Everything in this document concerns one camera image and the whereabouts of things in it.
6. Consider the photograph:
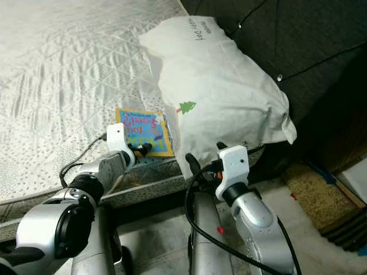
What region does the blue yellow-bordered children's book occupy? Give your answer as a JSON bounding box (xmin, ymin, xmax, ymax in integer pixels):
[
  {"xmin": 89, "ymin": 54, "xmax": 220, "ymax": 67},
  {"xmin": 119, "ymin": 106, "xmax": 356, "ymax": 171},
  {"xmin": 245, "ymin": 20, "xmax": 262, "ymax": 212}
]
[{"xmin": 115, "ymin": 107, "xmax": 175, "ymax": 158}]

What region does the white pillow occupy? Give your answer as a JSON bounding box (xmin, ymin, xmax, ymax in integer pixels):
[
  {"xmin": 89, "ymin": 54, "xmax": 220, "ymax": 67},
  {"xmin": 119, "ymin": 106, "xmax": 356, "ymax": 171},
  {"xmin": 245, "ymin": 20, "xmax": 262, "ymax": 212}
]
[{"xmin": 139, "ymin": 16, "xmax": 298, "ymax": 179}]

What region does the silver left robot leg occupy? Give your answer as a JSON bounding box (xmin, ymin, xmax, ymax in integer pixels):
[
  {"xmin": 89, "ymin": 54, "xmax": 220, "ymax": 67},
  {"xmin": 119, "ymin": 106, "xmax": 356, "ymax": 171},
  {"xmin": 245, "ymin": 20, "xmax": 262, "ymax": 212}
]
[{"xmin": 92, "ymin": 203, "xmax": 132, "ymax": 275}]

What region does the white quilted mattress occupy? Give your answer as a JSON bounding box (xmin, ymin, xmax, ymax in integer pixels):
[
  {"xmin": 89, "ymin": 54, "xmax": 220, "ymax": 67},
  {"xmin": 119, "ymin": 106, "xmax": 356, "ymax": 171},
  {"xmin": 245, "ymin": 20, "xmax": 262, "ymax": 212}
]
[{"xmin": 0, "ymin": 0, "xmax": 207, "ymax": 241}]

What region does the yellowish woven mat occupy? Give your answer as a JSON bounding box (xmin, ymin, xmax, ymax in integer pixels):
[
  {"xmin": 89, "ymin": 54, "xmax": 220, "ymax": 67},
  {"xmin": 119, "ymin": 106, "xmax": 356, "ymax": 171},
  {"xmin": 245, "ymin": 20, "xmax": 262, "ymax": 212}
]
[{"xmin": 284, "ymin": 163, "xmax": 362, "ymax": 233}]

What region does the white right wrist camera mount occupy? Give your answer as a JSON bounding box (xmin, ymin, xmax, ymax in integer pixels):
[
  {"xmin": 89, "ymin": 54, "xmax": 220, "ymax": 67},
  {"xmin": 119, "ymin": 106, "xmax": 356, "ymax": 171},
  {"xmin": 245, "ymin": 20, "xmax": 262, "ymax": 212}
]
[{"xmin": 215, "ymin": 145, "xmax": 250, "ymax": 200}]

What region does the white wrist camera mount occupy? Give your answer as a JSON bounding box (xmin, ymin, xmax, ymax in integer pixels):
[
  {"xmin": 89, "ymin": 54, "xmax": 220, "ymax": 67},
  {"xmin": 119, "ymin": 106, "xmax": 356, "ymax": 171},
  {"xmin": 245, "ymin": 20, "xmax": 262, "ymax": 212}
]
[
  {"xmin": 215, "ymin": 145, "xmax": 250, "ymax": 200},
  {"xmin": 106, "ymin": 122, "xmax": 135, "ymax": 167}
]

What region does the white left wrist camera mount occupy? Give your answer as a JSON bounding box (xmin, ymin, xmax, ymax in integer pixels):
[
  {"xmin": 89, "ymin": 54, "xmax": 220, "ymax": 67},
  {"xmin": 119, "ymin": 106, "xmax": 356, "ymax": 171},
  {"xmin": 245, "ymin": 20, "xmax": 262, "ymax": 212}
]
[{"xmin": 106, "ymin": 122, "xmax": 135, "ymax": 167}]

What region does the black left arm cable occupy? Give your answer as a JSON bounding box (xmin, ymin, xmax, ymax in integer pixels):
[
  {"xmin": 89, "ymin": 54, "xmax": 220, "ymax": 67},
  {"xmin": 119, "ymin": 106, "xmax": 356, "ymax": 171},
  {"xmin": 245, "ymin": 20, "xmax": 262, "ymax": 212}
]
[{"xmin": 60, "ymin": 133, "xmax": 108, "ymax": 187}]

